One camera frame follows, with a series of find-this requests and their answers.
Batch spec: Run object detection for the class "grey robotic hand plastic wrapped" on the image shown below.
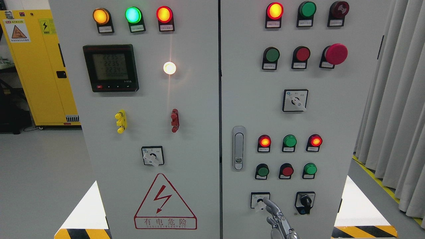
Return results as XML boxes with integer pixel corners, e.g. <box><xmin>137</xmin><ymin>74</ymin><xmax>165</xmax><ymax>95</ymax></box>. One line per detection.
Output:
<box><xmin>263</xmin><ymin>197</ymin><xmax>299</xmax><ymax>239</ymax></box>

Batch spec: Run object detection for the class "silver door handle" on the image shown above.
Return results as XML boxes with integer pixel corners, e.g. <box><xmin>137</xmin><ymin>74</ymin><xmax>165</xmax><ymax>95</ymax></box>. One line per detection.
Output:
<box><xmin>232</xmin><ymin>126</ymin><xmax>246</xmax><ymax>171</ymax></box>

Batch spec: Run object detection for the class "grey right cabinet door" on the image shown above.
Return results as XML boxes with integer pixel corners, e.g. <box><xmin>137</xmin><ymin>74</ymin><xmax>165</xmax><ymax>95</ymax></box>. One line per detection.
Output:
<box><xmin>220</xmin><ymin>0</ymin><xmax>392</xmax><ymax>239</ymax></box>

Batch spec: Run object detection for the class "grey cabinet door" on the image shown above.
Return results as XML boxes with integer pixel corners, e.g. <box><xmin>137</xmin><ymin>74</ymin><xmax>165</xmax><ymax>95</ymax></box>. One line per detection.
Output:
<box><xmin>49</xmin><ymin>0</ymin><xmax>220</xmax><ymax>239</ymax></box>
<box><xmin>220</xmin><ymin>0</ymin><xmax>392</xmax><ymax>239</ymax></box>

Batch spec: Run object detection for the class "grey left cabinet door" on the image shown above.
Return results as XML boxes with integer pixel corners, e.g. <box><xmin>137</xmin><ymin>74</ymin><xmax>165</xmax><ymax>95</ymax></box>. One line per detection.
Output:
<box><xmin>49</xmin><ymin>0</ymin><xmax>220</xmax><ymax>239</ymax></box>

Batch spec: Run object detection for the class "red push button lower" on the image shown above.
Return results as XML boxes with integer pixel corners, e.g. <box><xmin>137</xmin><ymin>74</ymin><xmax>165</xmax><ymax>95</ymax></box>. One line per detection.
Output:
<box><xmin>278</xmin><ymin>163</ymin><xmax>294</xmax><ymax>180</ymax></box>

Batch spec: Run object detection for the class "red push button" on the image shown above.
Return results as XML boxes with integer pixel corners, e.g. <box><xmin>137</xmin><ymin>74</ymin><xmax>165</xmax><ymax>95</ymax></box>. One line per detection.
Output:
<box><xmin>278</xmin><ymin>163</ymin><xmax>294</xmax><ymax>180</ymax></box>
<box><xmin>291</xmin><ymin>46</ymin><xmax>310</xmax><ymax>69</ymax></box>

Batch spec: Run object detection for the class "green push button lower left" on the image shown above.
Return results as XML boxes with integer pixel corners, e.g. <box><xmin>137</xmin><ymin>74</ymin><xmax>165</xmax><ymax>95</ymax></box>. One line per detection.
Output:
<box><xmin>255</xmin><ymin>163</ymin><xmax>270</xmax><ymax>180</ymax></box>

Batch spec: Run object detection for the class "green push button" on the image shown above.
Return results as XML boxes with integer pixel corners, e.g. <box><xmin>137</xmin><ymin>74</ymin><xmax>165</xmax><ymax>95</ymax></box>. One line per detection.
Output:
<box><xmin>255</xmin><ymin>163</ymin><xmax>270</xmax><ymax>180</ymax></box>
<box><xmin>302</xmin><ymin>162</ymin><xmax>317</xmax><ymax>180</ymax></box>
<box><xmin>262</xmin><ymin>47</ymin><xmax>280</xmax><ymax>70</ymax></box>

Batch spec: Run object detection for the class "green push button lower right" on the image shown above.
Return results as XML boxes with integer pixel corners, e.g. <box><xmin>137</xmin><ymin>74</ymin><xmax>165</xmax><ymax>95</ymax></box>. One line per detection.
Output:
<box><xmin>302</xmin><ymin>162</ymin><xmax>317</xmax><ymax>180</ymax></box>

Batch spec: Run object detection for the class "green light middle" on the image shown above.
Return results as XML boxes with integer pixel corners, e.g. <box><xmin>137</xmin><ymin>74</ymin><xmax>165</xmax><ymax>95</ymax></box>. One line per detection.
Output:
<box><xmin>281</xmin><ymin>134</ymin><xmax>297</xmax><ymax>153</ymax></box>

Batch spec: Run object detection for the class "lit red light middle left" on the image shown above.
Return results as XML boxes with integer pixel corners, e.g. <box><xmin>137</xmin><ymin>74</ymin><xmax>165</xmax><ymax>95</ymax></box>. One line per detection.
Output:
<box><xmin>257</xmin><ymin>135</ymin><xmax>271</xmax><ymax>153</ymax></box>

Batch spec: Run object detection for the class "lit red light middle right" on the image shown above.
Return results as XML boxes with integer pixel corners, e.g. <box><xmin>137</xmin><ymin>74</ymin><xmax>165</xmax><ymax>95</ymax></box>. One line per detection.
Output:
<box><xmin>305</xmin><ymin>134</ymin><xmax>323</xmax><ymax>152</ymax></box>

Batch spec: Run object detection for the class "red danger warning sticker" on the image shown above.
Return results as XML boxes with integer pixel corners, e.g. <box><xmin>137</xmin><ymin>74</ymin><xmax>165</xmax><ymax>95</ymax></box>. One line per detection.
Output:
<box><xmin>134</xmin><ymin>173</ymin><xmax>198</xmax><ymax>230</ymax></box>

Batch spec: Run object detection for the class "grey curtain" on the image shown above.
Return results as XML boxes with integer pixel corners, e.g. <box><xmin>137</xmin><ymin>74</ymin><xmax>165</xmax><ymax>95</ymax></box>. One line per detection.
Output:
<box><xmin>355</xmin><ymin>0</ymin><xmax>425</xmax><ymax>219</ymax></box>

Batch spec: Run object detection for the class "red terminal connector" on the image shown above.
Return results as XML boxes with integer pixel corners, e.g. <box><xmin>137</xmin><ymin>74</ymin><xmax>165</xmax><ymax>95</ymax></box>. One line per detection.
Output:
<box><xmin>170</xmin><ymin>109</ymin><xmax>180</xmax><ymax>133</ymax></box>

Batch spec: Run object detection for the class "green push button upper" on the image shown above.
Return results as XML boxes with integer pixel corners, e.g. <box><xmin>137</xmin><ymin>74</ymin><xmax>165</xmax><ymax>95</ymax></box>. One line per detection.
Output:
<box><xmin>262</xmin><ymin>47</ymin><xmax>280</xmax><ymax>70</ymax></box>

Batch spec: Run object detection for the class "red push button upper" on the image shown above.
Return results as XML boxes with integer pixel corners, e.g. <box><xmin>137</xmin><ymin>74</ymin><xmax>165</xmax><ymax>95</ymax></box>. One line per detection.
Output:
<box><xmin>291</xmin><ymin>46</ymin><xmax>310</xmax><ymax>69</ymax></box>

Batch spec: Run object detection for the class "red emergency stop button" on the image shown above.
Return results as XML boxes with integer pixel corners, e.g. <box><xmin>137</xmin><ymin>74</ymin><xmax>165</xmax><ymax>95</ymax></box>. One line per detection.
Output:
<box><xmin>319</xmin><ymin>43</ymin><xmax>348</xmax><ymax>69</ymax></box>

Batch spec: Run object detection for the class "yellow terminal connector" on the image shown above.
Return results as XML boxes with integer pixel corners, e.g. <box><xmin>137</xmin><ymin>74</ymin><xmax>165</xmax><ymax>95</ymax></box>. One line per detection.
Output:
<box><xmin>115</xmin><ymin>109</ymin><xmax>128</xmax><ymax>134</ymax></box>

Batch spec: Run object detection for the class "white lit indicator lamp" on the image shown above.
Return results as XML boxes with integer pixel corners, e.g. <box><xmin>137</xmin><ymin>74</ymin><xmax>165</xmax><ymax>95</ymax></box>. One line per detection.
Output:
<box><xmin>163</xmin><ymin>61</ymin><xmax>177</xmax><ymax>75</ymax></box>

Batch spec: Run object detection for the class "lit red light top right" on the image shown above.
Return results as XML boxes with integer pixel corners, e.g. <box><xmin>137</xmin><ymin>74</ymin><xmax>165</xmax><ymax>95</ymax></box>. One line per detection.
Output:
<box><xmin>265</xmin><ymin>2</ymin><xmax>284</xmax><ymax>29</ymax></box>

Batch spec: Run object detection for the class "dark green light top right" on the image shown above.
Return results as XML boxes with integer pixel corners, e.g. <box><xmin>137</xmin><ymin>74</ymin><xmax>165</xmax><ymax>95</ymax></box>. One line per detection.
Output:
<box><xmin>296</xmin><ymin>1</ymin><xmax>317</xmax><ymax>28</ymax></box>

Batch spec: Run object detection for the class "dark red buzzer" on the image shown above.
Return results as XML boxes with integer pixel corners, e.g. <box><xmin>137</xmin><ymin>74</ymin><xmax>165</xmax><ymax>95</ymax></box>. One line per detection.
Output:
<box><xmin>327</xmin><ymin>1</ymin><xmax>350</xmax><ymax>27</ymax></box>

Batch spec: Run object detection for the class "black digital power meter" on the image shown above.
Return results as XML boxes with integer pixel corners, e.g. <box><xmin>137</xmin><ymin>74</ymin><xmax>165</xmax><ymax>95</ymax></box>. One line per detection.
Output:
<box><xmin>83</xmin><ymin>44</ymin><xmax>139</xmax><ymax>92</ymax></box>

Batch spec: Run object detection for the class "lit red indicator light left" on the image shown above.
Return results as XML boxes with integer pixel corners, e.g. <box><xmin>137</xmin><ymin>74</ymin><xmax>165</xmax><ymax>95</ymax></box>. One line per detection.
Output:
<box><xmin>156</xmin><ymin>6</ymin><xmax>175</xmax><ymax>32</ymax></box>

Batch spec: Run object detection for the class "lit green indicator light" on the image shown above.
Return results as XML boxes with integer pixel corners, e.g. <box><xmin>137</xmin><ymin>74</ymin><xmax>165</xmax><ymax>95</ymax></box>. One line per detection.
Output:
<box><xmin>126</xmin><ymin>6</ymin><xmax>146</xmax><ymax>33</ymax></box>

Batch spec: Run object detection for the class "orange indicator light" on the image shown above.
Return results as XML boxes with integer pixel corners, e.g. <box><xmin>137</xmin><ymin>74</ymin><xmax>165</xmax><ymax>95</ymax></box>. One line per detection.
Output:
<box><xmin>93</xmin><ymin>8</ymin><xmax>115</xmax><ymax>34</ymax></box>

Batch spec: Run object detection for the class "yellow safety cabinet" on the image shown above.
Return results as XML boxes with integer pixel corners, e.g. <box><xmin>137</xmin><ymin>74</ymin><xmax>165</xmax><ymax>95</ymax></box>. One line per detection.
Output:
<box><xmin>1</xmin><ymin>10</ymin><xmax>81</xmax><ymax>127</ymax></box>

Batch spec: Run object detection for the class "black key selector switch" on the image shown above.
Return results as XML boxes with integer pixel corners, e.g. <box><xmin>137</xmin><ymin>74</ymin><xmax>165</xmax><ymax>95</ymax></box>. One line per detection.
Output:
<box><xmin>295</xmin><ymin>192</ymin><xmax>315</xmax><ymax>215</ymax></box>

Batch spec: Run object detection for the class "lower white rotary switch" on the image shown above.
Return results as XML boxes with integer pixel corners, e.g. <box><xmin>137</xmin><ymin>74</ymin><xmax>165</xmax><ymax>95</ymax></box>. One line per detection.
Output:
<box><xmin>250</xmin><ymin>192</ymin><xmax>270</xmax><ymax>213</ymax></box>

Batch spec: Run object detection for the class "upper right rotary switch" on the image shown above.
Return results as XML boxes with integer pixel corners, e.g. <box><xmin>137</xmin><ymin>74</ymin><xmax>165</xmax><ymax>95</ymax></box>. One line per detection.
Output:
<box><xmin>282</xmin><ymin>89</ymin><xmax>308</xmax><ymax>112</ymax></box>

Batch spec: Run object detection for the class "left door rotary switch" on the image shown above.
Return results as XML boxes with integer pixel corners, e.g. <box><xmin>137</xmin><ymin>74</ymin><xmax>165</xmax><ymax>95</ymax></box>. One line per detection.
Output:
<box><xmin>141</xmin><ymin>146</ymin><xmax>165</xmax><ymax>167</ymax></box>

